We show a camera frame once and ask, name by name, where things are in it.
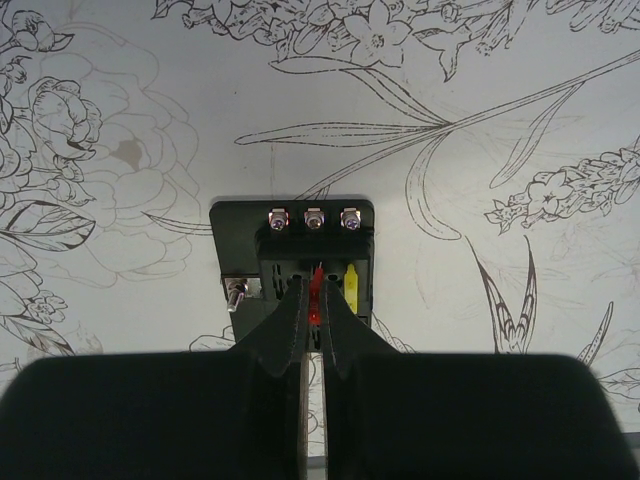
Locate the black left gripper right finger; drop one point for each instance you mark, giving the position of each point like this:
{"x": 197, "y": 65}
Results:
{"x": 394, "y": 415}

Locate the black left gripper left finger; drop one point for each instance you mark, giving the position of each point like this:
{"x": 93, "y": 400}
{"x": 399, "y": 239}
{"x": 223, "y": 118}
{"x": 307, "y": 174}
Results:
{"x": 232, "y": 414}

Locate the yellow blade fuse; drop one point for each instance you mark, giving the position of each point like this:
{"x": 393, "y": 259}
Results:
{"x": 351, "y": 288}

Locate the red blade fuse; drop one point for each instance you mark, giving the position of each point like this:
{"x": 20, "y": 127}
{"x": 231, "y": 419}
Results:
{"x": 315, "y": 287}

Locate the black fuse box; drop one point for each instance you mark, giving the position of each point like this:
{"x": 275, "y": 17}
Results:
{"x": 264, "y": 245}

